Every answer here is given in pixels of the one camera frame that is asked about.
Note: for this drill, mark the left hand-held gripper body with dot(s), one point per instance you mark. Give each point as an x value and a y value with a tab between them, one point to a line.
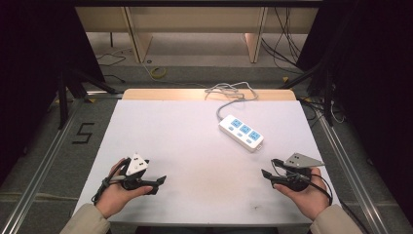
136	165

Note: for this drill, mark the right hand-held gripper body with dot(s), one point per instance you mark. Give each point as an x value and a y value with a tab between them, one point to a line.
300	170

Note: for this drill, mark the person's right hand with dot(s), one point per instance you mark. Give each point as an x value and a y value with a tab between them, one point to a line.
308	200

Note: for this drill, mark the person's left hand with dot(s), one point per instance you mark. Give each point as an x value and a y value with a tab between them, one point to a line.
113	195

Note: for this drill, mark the white table mat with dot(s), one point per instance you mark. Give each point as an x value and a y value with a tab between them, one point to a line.
201	175

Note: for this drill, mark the white power strip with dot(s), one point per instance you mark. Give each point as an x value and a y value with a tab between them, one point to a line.
242	132

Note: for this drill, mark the black metal stand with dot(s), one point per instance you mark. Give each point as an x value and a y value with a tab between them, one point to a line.
69	84
319	84

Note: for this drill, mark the yellow tape roll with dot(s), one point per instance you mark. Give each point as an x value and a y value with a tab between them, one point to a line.
158	72

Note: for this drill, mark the dark curtain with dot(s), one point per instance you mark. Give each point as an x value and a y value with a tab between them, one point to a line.
373	81
35	65

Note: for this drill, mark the wooden desk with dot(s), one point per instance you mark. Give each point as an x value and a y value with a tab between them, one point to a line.
195	22

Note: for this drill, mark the aluminium floor rail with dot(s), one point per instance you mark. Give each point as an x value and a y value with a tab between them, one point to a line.
354	175
39	169

